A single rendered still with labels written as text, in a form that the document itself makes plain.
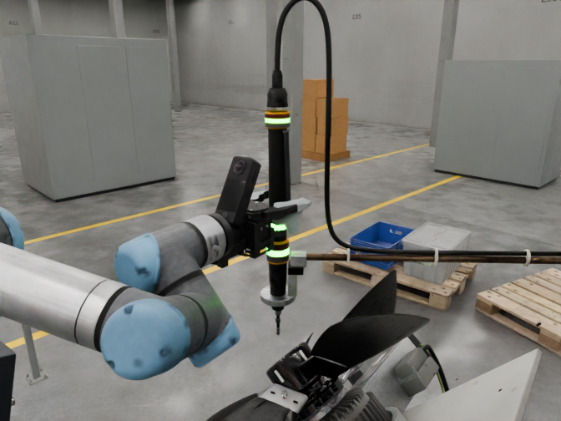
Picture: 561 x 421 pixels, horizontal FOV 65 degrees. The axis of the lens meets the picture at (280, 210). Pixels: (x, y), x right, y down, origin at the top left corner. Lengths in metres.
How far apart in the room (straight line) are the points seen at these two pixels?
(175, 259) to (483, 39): 13.30
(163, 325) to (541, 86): 7.61
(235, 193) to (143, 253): 0.19
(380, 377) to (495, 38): 12.72
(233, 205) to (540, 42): 12.71
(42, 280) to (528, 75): 7.69
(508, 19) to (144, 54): 9.42
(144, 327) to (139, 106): 6.95
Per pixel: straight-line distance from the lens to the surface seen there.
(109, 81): 7.14
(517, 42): 13.41
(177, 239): 0.62
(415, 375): 1.23
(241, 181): 0.71
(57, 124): 6.90
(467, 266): 4.38
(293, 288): 0.87
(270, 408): 1.00
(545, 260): 0.97
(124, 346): 0.46
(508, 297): 3.97
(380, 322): 0.86
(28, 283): 0.54
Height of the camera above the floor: 1.89
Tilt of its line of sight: 18 degrees down
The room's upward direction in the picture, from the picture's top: straight up
